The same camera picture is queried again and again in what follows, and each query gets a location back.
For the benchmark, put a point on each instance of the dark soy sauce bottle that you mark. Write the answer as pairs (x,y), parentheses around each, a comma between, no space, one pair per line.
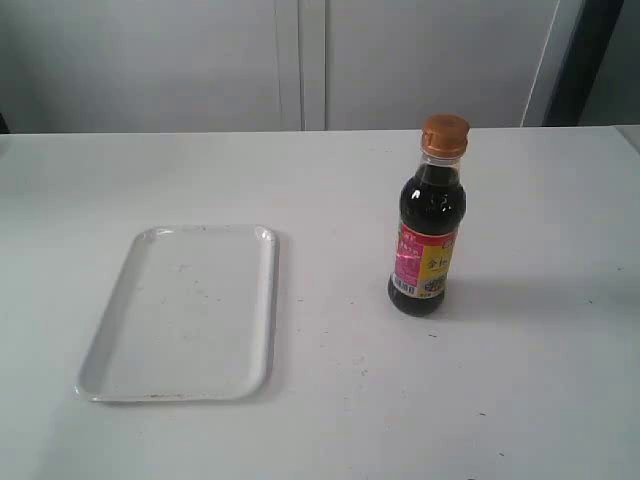
(432,204)

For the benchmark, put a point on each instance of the orange flip bottle cap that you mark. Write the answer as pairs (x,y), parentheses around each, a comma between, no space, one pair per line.
(445,136)

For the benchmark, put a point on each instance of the white rectangular plastic tray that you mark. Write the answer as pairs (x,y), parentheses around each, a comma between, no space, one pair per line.
(190,318)

